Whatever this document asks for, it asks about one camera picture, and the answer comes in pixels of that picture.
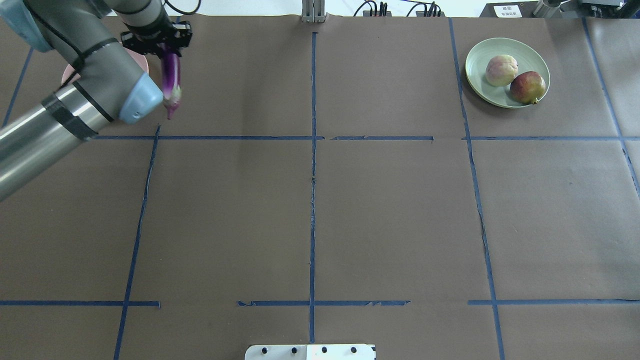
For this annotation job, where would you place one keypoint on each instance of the green plastic plate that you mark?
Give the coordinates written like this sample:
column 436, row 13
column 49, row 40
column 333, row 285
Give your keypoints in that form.
column 479, row 57

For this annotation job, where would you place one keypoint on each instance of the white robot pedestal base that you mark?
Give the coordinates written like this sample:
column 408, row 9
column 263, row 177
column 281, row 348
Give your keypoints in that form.
column 338, row 351

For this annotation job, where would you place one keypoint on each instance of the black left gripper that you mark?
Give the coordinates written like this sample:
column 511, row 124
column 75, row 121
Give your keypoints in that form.
column 151, row 31

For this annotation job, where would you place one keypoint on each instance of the purple eggplant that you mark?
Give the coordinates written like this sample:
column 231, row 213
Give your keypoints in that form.
column 171, row 79

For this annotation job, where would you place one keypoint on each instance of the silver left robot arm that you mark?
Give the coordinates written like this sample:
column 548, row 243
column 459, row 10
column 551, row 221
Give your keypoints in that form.
column 124, row 56

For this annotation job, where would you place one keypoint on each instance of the pink plastic plate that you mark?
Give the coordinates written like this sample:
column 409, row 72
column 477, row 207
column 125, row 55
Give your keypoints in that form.
column 70, row 74

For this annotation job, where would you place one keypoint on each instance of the black power strip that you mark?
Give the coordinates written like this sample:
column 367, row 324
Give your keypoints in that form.
column 400, row 9

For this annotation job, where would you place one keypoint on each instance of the pale green pink peach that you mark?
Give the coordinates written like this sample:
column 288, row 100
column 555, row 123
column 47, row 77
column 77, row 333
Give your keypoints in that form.
column 501, row 70

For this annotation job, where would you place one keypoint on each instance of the brown paper table cover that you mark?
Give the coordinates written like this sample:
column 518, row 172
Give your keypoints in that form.
column 343, row 183

